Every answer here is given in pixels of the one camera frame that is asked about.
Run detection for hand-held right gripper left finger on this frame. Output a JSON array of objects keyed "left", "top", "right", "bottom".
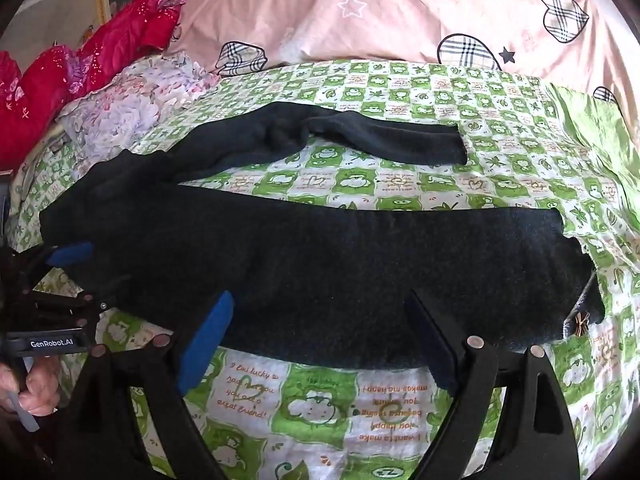
[{"left": 52, "top": 290, "right": 236, "bottom": 480}]

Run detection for purple floral pillow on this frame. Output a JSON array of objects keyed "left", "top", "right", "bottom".
[{"left": 55, "top": 52, "right": 221, "bottom": 153}]

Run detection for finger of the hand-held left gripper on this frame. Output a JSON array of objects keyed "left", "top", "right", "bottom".
[
  {"left": 30, "top": 274, "right": 132, "bottom": 322},
  {"left": 46, "top": 241, "right": 97, "bottom": 268}
]

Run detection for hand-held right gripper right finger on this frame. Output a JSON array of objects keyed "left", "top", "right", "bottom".
[{"left": 405, "top": 290, "right": 583, "bottom": 480}]

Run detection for pink heart print quilt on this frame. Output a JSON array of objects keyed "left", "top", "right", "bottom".
[{"left": 165, "top": 0, "right": 640, "bottom": 111}]

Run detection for person's left hand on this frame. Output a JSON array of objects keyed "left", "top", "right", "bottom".
[{"left": 0, "top": 357, "right": 62, "bottom": 417}]

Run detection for green checked bed sheet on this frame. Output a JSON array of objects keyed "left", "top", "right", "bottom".
[{"left": 10, "top": 59, "right": 640, "bottom": 480}]

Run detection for red quilted blanket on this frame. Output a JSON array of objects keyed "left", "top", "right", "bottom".
[{"left": 0, "top": 0, "right": 187, "bottom": 171}]

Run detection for black pants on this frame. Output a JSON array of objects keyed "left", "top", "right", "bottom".
[{"left": 39, "top": 101, "right": 607, "bottom": 397}]

